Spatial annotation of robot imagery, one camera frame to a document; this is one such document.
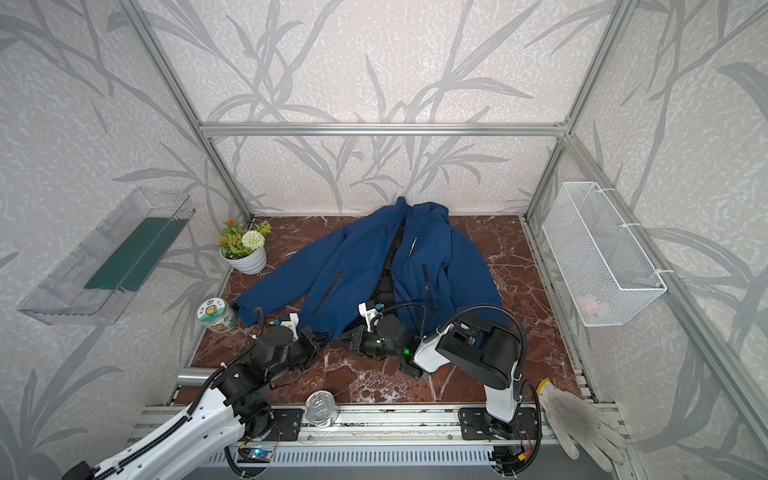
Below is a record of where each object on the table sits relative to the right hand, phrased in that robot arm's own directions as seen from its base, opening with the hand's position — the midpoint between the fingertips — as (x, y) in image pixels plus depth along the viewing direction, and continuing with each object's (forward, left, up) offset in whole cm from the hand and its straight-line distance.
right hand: (335, 332), depth 79 cm
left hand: (+1, -1, 0) cm, 2 cm away
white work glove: (-20, -62, -10) cm, 66 cm away
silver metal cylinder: (-10, +36, -5) cm, 38 cm away
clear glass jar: (-17, +2, -5) cm, 18 cm away
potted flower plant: (+27, +33, +4) cm, 43 cm away
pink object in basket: (+3, -64, +10) cm, 65 cm away
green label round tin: (+7, +36, -3) cm, 37 cm away
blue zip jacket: (+27, -19, -5) cm, 34 cm away
